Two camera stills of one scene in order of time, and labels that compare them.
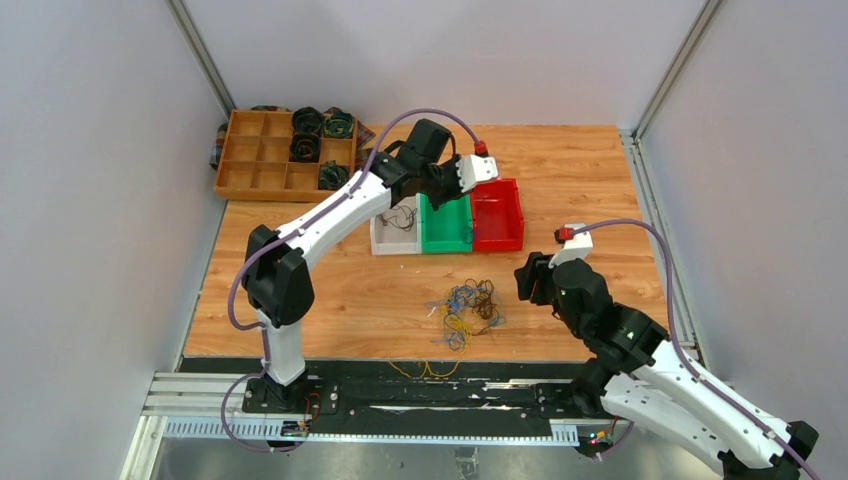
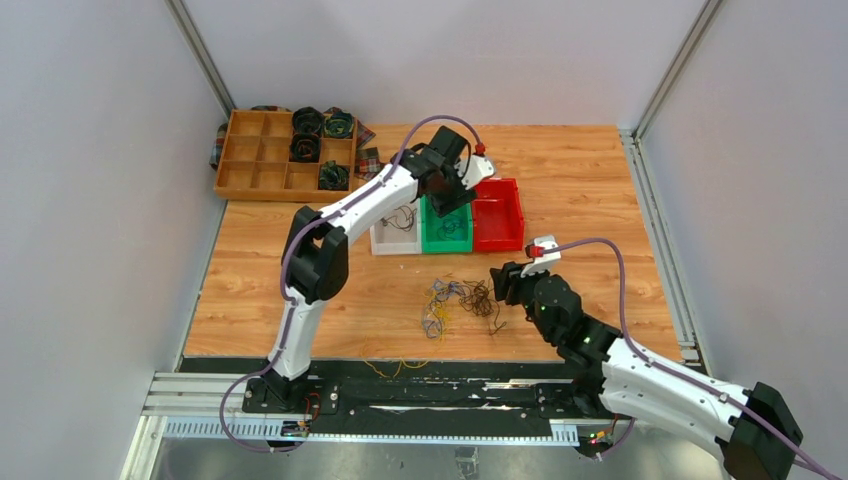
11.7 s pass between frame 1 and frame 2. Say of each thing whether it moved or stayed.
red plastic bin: stayed
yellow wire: moved
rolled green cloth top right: stayed
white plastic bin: stayed
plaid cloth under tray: stayed
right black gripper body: moved
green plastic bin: stayed
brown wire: stayed
